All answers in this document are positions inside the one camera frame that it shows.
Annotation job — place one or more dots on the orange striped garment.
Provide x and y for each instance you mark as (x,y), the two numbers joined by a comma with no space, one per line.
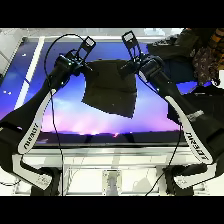
(219,40)

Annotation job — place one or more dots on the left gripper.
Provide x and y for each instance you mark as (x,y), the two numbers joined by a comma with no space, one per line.
(76,64)

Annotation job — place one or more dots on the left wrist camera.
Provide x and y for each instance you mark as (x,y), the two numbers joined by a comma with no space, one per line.
(87,43)

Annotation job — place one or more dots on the dark flowered garment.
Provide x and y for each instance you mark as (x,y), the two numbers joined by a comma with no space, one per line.
(204,65)

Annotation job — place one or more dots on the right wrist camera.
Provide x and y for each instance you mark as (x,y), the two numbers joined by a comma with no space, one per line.
(129,37)

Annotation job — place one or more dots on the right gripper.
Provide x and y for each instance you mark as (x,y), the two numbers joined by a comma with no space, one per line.
(132,66)

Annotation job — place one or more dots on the silver frame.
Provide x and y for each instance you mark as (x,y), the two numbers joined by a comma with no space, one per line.
(113,156)

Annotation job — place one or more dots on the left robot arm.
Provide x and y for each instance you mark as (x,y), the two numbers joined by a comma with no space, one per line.
(31,113)

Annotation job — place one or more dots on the black garment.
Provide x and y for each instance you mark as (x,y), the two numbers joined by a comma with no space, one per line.
(178,43)
(207,100)
(111,90)

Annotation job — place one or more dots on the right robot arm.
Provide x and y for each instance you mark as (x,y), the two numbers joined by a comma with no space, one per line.
(186,113)

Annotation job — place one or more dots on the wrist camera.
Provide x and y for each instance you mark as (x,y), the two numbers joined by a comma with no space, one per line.
(129,37)
(87,43)

